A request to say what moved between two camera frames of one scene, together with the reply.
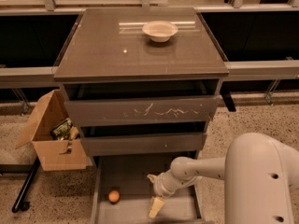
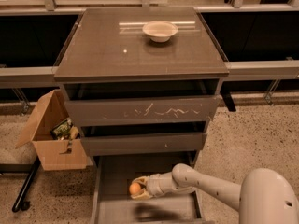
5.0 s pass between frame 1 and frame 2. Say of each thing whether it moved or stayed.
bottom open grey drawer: stayed
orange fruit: moved
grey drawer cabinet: stayed
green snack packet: stayed
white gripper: moved
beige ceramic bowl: stayed
